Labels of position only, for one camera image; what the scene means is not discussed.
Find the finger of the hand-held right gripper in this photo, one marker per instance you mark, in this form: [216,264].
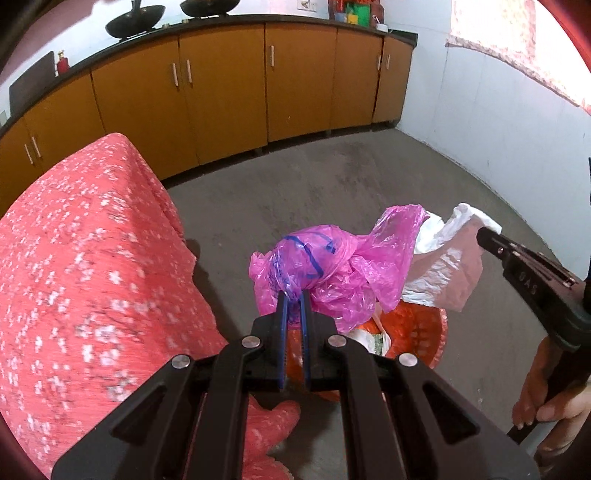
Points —
[496,242]

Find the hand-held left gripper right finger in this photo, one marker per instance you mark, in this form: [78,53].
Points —
[305,341]

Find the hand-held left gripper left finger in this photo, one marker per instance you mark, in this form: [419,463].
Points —
[285,341]

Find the translucent white plastic bag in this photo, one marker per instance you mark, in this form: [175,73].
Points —
[443,272]

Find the purple plastic bag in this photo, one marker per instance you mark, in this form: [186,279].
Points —
[332,267]

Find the orange plastic basket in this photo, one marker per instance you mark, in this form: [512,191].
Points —
[415,332]

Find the person's right hand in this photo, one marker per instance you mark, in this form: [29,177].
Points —
[531,397]

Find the floral window curtain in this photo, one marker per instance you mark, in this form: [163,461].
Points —
[521,41]

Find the red floral tablecloth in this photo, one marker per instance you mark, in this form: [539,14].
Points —
[92,277]

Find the white mug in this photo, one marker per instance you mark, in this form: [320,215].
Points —
[381,26]

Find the wooden base cabinets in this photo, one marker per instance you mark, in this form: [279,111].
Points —
[221,92]

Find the group of items counter right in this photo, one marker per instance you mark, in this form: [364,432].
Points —
[341,5]

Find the black kitchen countertop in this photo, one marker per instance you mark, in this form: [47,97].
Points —
[231,19]

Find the black wok with lid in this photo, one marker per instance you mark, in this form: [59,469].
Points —
[207,7]

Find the red bottle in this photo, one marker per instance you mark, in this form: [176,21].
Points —
[62,64]

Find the dark cutting board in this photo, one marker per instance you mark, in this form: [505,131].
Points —
[32,87]

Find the white wall socket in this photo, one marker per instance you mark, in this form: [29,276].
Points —
[305,4]

